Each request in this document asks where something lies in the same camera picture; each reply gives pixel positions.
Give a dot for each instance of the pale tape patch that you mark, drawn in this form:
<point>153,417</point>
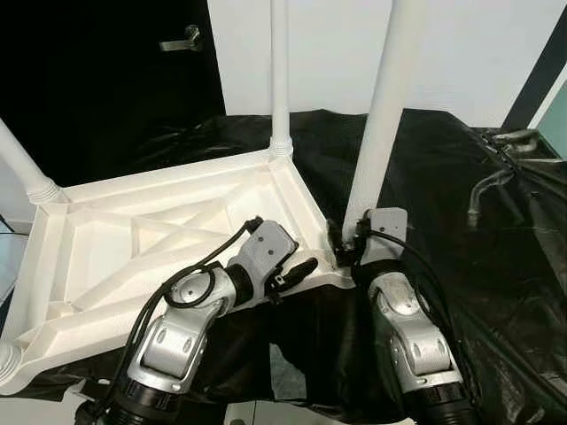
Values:
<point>285,376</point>

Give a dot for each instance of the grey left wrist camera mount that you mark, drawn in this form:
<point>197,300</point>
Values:
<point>266,248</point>

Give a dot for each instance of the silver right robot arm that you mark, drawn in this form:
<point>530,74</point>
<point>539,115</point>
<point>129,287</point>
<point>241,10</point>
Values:
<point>416,345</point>

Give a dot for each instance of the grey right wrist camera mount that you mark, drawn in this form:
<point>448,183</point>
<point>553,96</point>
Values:
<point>388,226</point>

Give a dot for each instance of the black window frame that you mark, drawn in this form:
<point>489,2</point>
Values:
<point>540,71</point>

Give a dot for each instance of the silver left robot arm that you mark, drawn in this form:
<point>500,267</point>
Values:
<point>173,354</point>

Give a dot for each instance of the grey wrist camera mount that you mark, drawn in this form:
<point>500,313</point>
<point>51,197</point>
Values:
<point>388,226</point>
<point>266,248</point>

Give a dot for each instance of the teal glass panel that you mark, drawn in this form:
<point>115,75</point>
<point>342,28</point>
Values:
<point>556,124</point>

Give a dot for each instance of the black plastic cover sheet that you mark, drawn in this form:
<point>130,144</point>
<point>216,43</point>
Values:
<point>496,292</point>

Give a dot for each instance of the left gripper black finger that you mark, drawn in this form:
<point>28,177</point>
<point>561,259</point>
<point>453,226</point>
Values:
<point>301,271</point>

